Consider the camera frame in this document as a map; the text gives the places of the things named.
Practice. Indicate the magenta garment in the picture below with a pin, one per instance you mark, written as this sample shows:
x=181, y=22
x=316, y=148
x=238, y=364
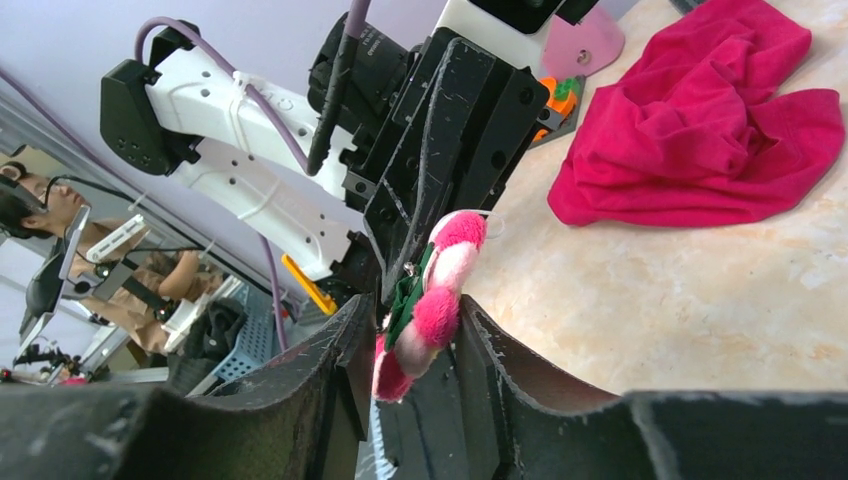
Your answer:
x=695, y=133

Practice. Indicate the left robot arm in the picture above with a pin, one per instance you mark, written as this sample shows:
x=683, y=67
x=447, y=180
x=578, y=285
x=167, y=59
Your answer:
x=268, y=156

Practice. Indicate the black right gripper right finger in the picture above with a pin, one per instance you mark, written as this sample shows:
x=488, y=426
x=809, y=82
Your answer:
x=525, y=418

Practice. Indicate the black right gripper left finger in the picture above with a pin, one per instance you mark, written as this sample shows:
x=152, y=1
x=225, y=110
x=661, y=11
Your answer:
x=301, y=416

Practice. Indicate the orange plastic toy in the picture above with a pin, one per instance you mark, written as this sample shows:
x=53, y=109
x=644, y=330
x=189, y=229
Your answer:
x=565, y=99

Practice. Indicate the pink plastic piece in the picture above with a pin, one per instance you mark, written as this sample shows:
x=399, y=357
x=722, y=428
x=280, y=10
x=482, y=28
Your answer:
x=584, y=48

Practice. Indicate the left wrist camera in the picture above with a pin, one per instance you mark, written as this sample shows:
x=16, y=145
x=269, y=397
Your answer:
x=514, y=31

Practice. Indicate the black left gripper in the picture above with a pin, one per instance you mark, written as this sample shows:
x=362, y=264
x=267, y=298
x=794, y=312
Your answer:
x=443, y=78

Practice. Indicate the pink flower brooch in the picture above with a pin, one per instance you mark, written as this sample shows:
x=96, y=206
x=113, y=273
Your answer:
x=424, y=314

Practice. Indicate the dark grey building baseplate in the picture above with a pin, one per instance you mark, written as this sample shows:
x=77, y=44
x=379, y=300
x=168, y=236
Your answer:
x=684, y=7

